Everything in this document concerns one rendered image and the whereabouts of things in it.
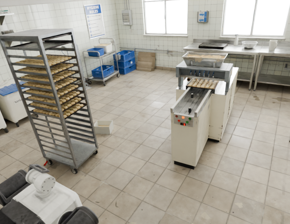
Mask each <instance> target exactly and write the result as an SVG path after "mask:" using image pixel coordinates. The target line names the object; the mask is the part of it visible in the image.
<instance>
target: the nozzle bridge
mask: <svg viewBox="0 0 290 224"><path fill-rule="evenodd" d="M190 70H191V71H192V75H191V76H190ZM232 70H233V64H229V63H223V64H222V66H221V67H220V68H212V67H199V66H187V65H186V63H185V61H182V62H181V63H180V64H179V65H177V66H176V77H178V86H179V87H181V86H182V85H183V78H184V77H187V78H196V79H205V80H218V81H224V82H226V88H225V92H228V91H229V88H230V78H231V75H232ZM195 71H196V76H194V72H195ZM199 71H200V73H201V75H200V76H199ZM204 71H205V77H203V73H204ZM208 72H209V77H208ZM213 72H214V78H213Z"/></svg>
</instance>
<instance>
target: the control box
mask: <svg viewBox="0 0 290 224"><path fill-rule="evenodd" d="M176 115H177V116H178V117H175V116H176ZM182 116H184V119H182ZM189 118H191V120H189ZM178 120H180V122H178ZM186 121H188V123H186ZM173 123H174V124H179V125H181V123H182V125H184V124H185V126H188V127H194V116H191V115H186V114H180V113H174V114H173Z"/></svg>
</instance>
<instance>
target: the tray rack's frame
mask: <svg viewBox="0 0 290 224"><path fill-rule="evenodd" d="M71 31H72V30H71V29H70V28H60V29H31V30H26V31H21V32H15V33H9V34H4V35H0V44H1V47H2V49H3V52H4V55H5V57H6V60H7V62H8V65H9V68H10V70H11V73H12V76H13V78H14V81H15V83H16V86H17V89H18V92H19V94H20V97H21V99H22V102H23V105H24V108H25V110H26V113H27V115H28V118H29V121H30V123H31V126H32V128H33V131H34V134H35V136H36V139H37V142H38V145H39V147H40V150H41V152H42V155H43V157H44V158H45V159H46V160H48V162H47V163H50V162H49V160H52V161H55V162H58V163H61V164H64V165H67V166H70V168H71V170H72V172H74V173H75V171H74V169H75V166H74V163H73V160H70V159H67V158H64V157H61V156H58V155H55V154H52V153H49V152H47V153H46V154H45V152H44V149H43V146H42V143H41V141H40V138H39V135H38V133H37V130H36V127H35V125H34V122H33V119H32V116H31V113H30V111H29V108H28V105H27V103H26V100H25V97H24V95H23V92H22V89H21V87H20V84H19V81H18V79H17V76H16V73H15V70H14V67H13V65H12V62H11V59H10V57H9V54H8V51H7V49H6V46H5V43H4V40H3V39H37V38H36V36H41V39H42V38H46V37H50V36H55V35H59V34H64V33H68V32H71ZM70 140H71V143H72V144H73V145H72V148H73V149H75V150H74V154H76V156H75V158H76V160H78V161H77V165H78V167H80V166H81V165H82V164H83V163H84V162H85V161H86V160H87V159H88V158H89V157H90V156H91V155H92V154H93V153H95V151H96V150H97V148H96V146H95V145H91V144H87V143H83V142H80V141H77V140H72V139H70ZM59 145H62V146H66V147H69V146H68V144H66V143H63V142H60V143H59ZM54 148H57V149H59V150H63V151H66V152H69V153H70V150H69V149H66V148H63V147H59V146H56V145H55V147H54ZM50 151H52V152H55V153H58V154H61V155H64V156H67V157H70V158H72V156H71V155H70V154H67V153H63V152H60V151H57V150H54V149H51V150H50Z"/></svg>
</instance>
